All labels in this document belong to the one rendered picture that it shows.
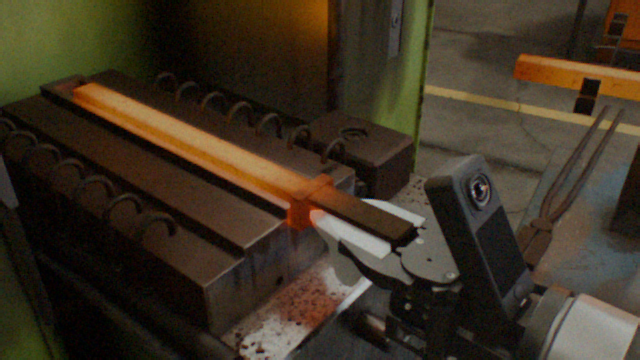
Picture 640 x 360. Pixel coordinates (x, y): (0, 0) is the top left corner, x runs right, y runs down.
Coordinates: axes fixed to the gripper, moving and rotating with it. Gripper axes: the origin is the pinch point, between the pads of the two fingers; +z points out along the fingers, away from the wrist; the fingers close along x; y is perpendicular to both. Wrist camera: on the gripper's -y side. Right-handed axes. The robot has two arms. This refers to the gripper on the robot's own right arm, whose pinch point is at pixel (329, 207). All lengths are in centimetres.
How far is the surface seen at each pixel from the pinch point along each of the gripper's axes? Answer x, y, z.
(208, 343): -14.0, 5.6, 0.7
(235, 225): -6.2, 1.1, 5.5
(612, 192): 59, 24, -13
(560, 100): 266, 100, 51
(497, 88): 260, 100, 84
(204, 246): -9.0, 2.1, 6.4
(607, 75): 36.6, -3.6, -11.5
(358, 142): 14.1, 2.0, 7.0
